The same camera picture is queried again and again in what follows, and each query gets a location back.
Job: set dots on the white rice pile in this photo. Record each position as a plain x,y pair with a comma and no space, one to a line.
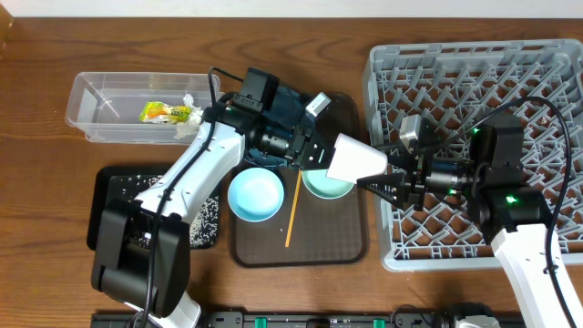
203,231

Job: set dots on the wooden chopstick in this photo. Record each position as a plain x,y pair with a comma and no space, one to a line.
293,209

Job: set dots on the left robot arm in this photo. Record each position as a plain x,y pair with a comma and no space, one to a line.
142,247

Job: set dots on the pink white cup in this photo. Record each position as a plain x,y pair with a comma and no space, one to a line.
353,160

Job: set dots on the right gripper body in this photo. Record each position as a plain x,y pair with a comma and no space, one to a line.
418,182

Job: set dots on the white tissue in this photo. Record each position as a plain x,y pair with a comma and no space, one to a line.
189,125

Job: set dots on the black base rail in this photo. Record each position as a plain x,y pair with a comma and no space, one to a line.
403,320

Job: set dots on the clear plastic waste bin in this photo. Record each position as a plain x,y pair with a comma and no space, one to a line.
107,105

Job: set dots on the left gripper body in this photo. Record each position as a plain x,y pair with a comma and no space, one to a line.
296,138

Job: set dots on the yellow green snack wrapper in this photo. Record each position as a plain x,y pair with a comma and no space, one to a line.
160,113

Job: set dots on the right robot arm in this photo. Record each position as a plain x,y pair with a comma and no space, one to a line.
514,218

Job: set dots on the grey dishwasher rack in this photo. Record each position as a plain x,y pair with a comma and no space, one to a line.
452,85

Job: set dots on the light blue bowl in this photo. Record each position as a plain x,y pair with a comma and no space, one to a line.
255,194

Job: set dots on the dark blue plate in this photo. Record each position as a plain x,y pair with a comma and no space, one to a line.
270,133

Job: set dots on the black rectangular tray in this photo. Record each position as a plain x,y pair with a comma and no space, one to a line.
100,192

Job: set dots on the brown serving tray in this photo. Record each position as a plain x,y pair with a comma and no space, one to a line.
324,231

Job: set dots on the mint green bowl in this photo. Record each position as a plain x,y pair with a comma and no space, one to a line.
325,188

